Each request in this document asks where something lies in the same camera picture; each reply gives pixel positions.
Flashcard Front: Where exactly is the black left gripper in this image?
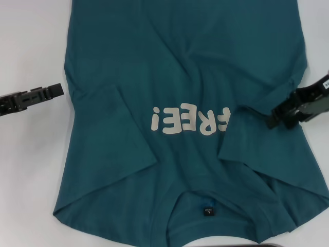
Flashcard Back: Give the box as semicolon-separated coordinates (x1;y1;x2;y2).
0;82;65;117

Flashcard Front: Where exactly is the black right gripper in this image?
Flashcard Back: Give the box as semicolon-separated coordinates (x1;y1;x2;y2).
266;74;329;130

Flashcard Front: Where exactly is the teal t-shirt with beige print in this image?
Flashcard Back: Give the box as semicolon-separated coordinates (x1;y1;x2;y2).
52;0;329;247

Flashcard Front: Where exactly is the dark curved robot chest edge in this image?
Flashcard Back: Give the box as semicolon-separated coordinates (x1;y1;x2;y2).
235;243;287;247

